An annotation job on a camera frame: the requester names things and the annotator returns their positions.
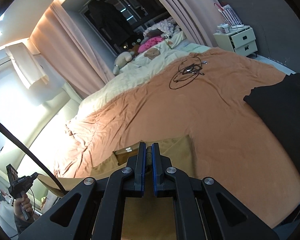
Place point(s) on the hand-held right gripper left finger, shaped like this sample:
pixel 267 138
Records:
pixel 142 177

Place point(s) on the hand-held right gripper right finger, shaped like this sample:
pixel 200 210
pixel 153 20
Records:
pixel 155 177

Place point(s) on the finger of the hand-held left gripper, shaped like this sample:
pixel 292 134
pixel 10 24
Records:
pixel 11 172

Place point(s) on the brown printed t-shirt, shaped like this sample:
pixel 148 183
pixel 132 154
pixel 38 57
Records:
pixel 175 150

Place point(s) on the person's left forearm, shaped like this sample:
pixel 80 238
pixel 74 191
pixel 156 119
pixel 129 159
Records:
pixel 21 226

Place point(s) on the pile of floral clothes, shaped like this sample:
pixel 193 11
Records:
pixel 162 26

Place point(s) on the person's left hand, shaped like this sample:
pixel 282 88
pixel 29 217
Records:
pixel 27 206

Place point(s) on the beige headboard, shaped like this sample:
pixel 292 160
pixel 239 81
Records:
pixel 27 120

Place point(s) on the orange blanket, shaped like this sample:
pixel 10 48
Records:
pixel 190 100

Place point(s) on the cream duvet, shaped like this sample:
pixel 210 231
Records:
pixel 130 80

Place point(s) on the white hanging cloth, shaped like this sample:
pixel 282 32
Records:
pixel 25 62

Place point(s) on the cream plush toy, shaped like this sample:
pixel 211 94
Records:
pixel 122 60

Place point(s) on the brown plush bear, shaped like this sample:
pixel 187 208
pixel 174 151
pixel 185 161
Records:
pixel 151 53

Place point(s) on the white printed bedding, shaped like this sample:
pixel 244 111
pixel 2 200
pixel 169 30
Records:
pixel 165 47

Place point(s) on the black plush with glowing eyes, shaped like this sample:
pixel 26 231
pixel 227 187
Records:
pixel 130 45

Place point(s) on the pink cloth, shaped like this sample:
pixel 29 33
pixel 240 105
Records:
pixel 150 42

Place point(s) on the pink curtain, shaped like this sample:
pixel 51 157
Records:
pixel 190 10
pixel 72 42

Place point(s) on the black folded garment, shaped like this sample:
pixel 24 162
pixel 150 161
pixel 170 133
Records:
pixel 277 100

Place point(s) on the white nightstand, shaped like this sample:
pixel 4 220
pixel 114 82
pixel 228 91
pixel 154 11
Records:
pixel 242 42

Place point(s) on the black hanging coat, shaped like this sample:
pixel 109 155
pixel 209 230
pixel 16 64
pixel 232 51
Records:
pixel 107 17

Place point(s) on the small white gadget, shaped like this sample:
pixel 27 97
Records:
pixel 222 28

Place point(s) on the dark window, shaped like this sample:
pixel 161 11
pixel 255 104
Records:
pixel 130 7

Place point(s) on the white power strip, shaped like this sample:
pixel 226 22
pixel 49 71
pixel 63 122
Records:
pixel 237 26

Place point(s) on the striped gift bag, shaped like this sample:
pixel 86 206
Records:
pixel 230 15

